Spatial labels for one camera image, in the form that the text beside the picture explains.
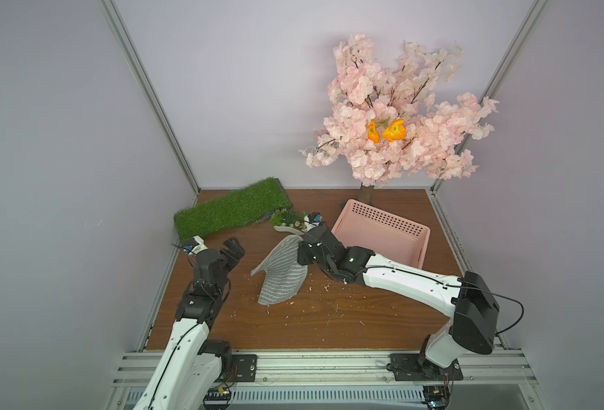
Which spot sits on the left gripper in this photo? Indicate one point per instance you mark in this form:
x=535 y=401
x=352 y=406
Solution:
x=226 y=254

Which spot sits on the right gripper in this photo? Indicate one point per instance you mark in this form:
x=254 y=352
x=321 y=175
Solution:
x=309 y=250

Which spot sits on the grey striped dishcloth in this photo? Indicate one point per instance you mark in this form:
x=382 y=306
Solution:
x=284 y=276

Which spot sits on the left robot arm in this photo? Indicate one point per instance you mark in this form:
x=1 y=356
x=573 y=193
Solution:
x=192 y=363

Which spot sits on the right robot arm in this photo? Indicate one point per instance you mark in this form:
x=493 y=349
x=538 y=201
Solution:
x=357 y=299

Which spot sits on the white dish with succulents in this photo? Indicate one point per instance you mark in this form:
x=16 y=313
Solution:
x=289 y=221

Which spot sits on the pink plastic basket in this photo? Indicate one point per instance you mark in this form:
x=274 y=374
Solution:
x=392 y=236

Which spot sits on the green artificial grass mat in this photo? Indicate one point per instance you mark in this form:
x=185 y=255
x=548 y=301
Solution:
x=236 y=209

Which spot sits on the orange artificial flower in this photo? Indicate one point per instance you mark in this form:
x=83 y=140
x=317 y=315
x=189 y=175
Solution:
x=394 y=132

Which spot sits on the pink cherry blossom tree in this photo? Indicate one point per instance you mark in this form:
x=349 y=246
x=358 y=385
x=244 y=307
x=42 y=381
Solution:
x=363 y=91

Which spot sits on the left controller board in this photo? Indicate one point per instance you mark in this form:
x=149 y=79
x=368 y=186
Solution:
x=217 y=399

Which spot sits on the controller board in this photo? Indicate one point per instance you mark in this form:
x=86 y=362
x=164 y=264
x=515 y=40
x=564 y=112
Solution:
x=217 y=399
x=436 y=397

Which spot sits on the right controller board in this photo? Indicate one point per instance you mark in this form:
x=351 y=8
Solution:
x=436 y=397

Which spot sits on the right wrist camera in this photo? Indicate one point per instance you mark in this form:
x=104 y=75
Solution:
x=313 y=220

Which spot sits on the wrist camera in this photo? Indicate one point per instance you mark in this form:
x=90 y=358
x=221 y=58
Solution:
x=194 y=246
x=313 y=220

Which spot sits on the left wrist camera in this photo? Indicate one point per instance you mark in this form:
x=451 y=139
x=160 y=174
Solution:
x=194 y=246

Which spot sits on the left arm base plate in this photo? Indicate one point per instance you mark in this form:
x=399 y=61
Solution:
x=238 y=368

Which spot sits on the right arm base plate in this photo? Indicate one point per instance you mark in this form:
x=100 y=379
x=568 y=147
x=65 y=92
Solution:
x=409 y=367

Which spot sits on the aluminium mounting rail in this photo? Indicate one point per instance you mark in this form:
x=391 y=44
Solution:
x=315 y=367

